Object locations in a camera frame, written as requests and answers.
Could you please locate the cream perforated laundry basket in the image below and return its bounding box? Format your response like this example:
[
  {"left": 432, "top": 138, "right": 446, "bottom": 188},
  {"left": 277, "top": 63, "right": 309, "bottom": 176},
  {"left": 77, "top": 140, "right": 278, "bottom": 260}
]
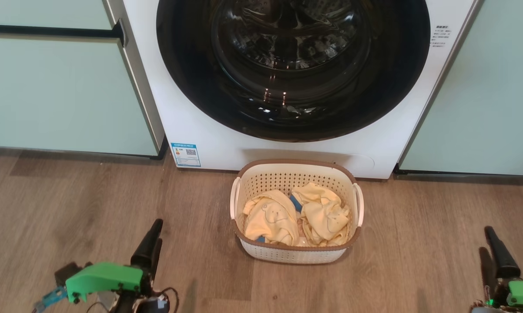
[{"left": 230, "top": 159, "right": 365, "bottom": 265}]

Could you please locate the pale green cabinet black strip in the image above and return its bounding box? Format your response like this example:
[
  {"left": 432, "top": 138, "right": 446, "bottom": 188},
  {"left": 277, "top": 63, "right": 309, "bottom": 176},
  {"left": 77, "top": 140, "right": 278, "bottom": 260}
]
[{"left": 0, "top": 0, "right": 166, "bottom": 159}]

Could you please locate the yellow baby garment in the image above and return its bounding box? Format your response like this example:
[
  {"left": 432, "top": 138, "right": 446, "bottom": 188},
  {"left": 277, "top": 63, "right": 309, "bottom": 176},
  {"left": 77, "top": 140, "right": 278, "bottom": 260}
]
[{"left": 291, "top": 182, "right": 351, "bottom": 247}]

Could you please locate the round drain filter cover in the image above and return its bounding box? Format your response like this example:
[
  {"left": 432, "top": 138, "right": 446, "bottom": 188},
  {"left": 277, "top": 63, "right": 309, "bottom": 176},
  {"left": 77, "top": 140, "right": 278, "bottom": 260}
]
[{"left": 331, "top": 153, "right": 375, "bottom": 173}]

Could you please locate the black cabinet handle strip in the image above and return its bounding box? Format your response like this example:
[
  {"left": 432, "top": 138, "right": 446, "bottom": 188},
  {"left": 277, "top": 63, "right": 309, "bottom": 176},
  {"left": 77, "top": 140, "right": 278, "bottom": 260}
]
[{"left": 0, "top": 21, "right": 126, "bottom": 47}]

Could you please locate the blue energy label sticker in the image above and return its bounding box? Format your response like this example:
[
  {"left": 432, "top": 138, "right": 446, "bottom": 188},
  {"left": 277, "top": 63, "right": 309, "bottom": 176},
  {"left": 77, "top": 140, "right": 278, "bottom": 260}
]
[{"left": 171, "top": 143, "right": 201, "bottom": 168}]

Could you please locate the black round glass washer door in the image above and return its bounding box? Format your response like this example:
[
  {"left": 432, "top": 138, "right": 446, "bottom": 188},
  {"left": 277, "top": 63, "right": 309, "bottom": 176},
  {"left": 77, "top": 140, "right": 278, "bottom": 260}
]
[{"left": 156, "top": 0, "right": 432, "bottom": 143}]

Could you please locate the yellow bear print garment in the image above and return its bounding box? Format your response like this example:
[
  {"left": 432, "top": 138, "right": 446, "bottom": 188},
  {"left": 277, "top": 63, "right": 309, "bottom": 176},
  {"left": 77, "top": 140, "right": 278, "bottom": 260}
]
[{"left": 243, "top": 190, "right": 300, "bottom": 246}]

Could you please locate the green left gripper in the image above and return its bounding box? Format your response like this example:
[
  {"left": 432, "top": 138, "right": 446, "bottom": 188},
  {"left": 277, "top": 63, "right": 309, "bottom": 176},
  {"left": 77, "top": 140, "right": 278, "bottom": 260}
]
[{"left": 66, "top": 219, "right": 163, "bottom": 303}]

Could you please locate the plain pale green cabinet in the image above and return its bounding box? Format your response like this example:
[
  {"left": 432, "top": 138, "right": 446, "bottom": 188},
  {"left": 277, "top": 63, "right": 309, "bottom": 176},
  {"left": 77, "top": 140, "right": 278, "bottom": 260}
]
[{"left": 394, "top": 0, "right": 523, "bottom": 176}]

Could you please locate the white front-load washing machine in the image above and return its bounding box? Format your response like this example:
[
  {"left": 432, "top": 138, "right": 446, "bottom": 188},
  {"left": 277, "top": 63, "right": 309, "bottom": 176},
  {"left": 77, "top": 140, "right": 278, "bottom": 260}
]
[{"left": 122, "top": 0, "right": 479, "bottom": 180}]

